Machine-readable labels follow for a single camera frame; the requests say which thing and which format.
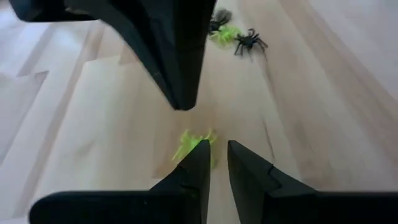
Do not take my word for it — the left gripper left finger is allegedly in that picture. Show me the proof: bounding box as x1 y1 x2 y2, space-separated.
150 139 211 224

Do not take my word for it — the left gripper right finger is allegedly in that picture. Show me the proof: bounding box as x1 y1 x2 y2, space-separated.
227 139 315 224

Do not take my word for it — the green toy spider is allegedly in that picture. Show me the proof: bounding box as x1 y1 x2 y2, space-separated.
172 128 218 169
208 24 244 48

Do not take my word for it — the black toy spider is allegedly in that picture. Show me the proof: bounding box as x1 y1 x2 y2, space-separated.
233 27 269 63
208 8 234 34

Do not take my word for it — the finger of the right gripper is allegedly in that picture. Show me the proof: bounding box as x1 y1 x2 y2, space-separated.
172 0 217 111
65 0 180 109

